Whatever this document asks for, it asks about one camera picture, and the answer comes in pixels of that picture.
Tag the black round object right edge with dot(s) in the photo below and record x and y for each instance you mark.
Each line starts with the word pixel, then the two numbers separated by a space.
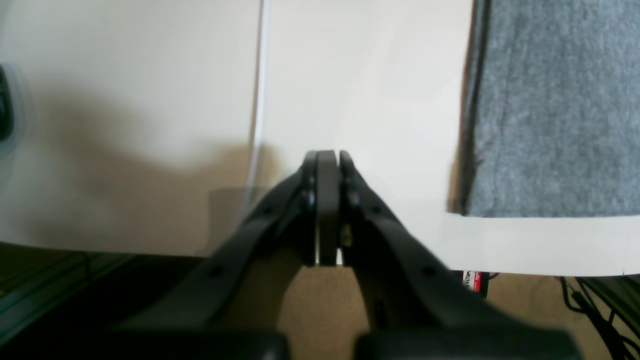
pixel 7 112

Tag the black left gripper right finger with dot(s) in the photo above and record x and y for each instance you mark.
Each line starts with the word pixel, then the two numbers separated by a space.
pixel 418 309

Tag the grey t-shirt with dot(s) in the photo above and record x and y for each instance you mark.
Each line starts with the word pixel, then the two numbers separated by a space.
pixel 550 116

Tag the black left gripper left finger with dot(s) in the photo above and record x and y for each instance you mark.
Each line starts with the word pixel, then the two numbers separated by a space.
pixel 226 308

